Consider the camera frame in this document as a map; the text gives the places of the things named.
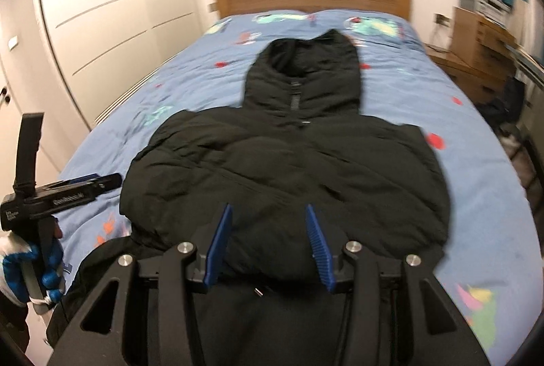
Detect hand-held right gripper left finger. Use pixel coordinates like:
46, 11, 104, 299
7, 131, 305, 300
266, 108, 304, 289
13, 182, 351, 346
47, 202, 234, 366

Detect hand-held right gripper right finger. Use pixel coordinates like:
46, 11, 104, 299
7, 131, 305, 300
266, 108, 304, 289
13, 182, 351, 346
304, 204, 489, 366

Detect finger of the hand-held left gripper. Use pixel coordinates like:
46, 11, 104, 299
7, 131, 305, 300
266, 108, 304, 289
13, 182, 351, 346
57, 174, 124, 192

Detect black puffer jacket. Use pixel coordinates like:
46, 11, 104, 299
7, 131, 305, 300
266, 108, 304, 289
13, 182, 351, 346
46, 29, 452, 366

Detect person's left hand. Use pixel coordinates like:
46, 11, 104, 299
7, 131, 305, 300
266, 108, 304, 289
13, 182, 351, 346
0, 221, 65, 305

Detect white wardrobe doors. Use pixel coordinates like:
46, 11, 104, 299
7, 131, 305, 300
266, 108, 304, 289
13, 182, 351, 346
0, 0, 222, 190

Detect bed with blue patterned cover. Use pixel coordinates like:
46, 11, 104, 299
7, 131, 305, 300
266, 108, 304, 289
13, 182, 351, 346
55, 9, 537, 366

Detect wooden nightstand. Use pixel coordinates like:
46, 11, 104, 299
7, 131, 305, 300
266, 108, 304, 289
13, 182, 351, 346
424, 44, 513, 105

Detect black bag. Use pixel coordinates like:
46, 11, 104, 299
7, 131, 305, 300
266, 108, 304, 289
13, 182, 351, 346
479, 76, 528, 131

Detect black chair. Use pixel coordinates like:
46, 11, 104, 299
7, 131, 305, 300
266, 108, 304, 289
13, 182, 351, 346
508, 47, 544, 201

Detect wooden dresser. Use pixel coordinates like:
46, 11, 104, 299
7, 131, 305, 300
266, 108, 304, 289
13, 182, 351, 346
449, 6, 520, 74

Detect white storage boxes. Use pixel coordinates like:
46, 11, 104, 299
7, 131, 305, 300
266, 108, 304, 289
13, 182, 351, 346
456, 0, 510, 27

